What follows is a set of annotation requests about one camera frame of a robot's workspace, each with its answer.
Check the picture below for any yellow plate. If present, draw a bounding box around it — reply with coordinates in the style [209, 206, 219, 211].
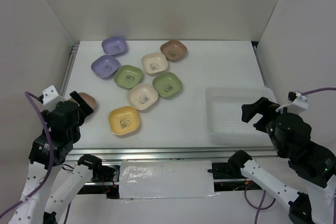
[108, 106, 140, 135]

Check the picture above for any green plate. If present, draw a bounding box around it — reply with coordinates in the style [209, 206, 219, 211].
[113, 65, 143, 89]
[152, 72, 183, 98]

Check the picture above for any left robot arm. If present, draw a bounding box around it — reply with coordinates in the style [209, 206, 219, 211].
[1, 86, 104, 223]

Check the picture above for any beige plate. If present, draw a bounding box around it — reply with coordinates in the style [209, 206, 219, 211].
[141, 52, 169, 75]
[127, 83, 159, 111]

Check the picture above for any aluminium table rail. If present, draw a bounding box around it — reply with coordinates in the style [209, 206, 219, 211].
[62, 147, 279, 162]

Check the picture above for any clear plastic bin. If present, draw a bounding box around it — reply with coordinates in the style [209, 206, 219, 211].
[205, 87, 276, 147]

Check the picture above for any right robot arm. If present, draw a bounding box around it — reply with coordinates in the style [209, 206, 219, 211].
[228, 95, 335, 223]

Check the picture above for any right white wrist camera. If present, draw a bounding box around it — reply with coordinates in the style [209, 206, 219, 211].
[276, 91, 309, 114]

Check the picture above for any brown plate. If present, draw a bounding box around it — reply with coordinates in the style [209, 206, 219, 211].
[160, 40, 187, 61]
[79, 92, 97, 110]

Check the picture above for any white taped cover panel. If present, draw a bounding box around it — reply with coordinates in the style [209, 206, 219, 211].
[119, 161, 215, 199]

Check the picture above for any purple plate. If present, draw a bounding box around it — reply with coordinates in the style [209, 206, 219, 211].
[101, 36, 128, 56]
[91, 55, 120, 79]

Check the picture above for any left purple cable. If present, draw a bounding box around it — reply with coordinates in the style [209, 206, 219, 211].
[0, 91, 55, 217]

